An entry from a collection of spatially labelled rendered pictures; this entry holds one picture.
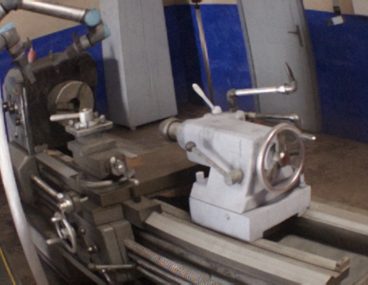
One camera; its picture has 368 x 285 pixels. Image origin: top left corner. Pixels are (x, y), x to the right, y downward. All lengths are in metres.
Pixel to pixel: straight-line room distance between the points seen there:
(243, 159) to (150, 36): 5.03
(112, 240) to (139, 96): 4.65
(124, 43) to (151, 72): 0.51
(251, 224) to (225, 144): 0.30
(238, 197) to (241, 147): 0.16
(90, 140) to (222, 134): 0.65
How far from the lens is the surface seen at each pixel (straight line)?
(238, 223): 1.97
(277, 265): 1.75
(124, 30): 6.75
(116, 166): 2.33
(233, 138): 2.00
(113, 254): 2.38
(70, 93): 3.23
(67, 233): 2.59
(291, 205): 2.04
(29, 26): 6.79
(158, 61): 6.99
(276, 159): 1.93
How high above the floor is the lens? 1.70
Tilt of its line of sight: 15 degrees down
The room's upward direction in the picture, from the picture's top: 8 degrees counter-clockwise
